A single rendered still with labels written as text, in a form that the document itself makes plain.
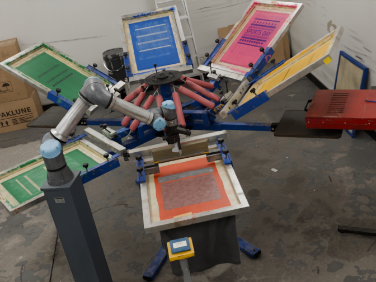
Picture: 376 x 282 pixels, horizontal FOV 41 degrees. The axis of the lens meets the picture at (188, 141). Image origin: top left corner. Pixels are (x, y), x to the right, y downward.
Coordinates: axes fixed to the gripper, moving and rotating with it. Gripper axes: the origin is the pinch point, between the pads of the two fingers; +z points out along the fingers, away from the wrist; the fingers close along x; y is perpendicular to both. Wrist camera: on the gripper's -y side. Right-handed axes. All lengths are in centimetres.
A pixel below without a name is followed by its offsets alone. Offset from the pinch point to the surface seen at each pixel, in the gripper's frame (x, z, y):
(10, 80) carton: -366, 38, 189
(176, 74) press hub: -86, -22, -11
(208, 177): 15.5, 13.6, -13.8
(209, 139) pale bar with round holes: -23.0, 7.1, -21.8
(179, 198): 31.6, 13.7, 6.7
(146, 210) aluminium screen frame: 42, 10, 27
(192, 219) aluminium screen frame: 59, 11, 2
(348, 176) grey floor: -93, 108, -149
